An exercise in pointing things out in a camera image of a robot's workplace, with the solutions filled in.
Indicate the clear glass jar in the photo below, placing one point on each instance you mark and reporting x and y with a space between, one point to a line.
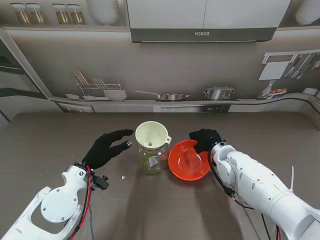
153 162

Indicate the green mung beans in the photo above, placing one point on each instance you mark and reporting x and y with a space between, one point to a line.
147 166

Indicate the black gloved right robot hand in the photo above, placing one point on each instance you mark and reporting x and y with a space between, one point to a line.
206 140

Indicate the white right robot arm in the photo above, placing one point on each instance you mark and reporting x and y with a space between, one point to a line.
255 180

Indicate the white zip tie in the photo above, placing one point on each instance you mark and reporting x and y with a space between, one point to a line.
292 178

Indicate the cream plastic funnel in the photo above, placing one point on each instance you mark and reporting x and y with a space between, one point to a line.
150 132

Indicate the white Bosch dishwasher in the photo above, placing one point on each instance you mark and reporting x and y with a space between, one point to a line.
160 75

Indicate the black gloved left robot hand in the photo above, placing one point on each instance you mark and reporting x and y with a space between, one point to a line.
102 151

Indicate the orange plastic bowl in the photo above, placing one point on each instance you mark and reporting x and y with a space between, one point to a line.
187 162

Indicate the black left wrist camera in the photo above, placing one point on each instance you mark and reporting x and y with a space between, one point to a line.
101 183

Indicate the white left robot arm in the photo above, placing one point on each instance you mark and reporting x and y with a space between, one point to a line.
57 205

